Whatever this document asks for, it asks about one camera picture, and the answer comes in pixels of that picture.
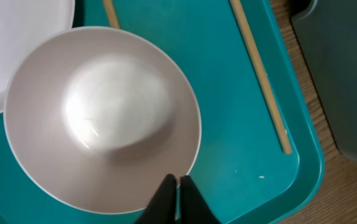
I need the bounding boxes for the wooden chopstick left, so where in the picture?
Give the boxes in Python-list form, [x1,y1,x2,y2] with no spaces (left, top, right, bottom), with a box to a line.
[103,0,121,29]

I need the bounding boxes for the wooden chopstick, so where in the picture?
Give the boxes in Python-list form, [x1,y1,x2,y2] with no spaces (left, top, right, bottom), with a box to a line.
[229,0,292,155]
[103,0,121,29]

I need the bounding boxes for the large white plate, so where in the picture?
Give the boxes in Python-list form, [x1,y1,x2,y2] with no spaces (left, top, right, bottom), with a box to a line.
[0,0,75,113]

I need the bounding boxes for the teal serving tray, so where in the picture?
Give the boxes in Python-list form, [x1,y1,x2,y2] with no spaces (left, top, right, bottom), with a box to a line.
[0,0,325,224]

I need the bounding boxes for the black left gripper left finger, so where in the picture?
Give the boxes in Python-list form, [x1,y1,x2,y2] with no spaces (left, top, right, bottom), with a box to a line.
[134,174,177,224]

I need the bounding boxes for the grey dishwasher rack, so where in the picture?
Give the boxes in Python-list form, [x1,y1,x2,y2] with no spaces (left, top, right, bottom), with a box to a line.
[290,0,357,160]

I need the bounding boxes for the small pink bowl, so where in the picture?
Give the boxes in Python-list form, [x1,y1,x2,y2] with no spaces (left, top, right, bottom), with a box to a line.
[4,26,202,215]

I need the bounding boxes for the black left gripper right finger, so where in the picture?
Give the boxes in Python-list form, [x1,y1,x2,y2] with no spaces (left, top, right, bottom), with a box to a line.
[180,175,220,224]

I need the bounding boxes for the wooden chopstick right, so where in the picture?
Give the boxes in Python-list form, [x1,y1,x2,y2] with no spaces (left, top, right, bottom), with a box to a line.
[229,0,292,155]

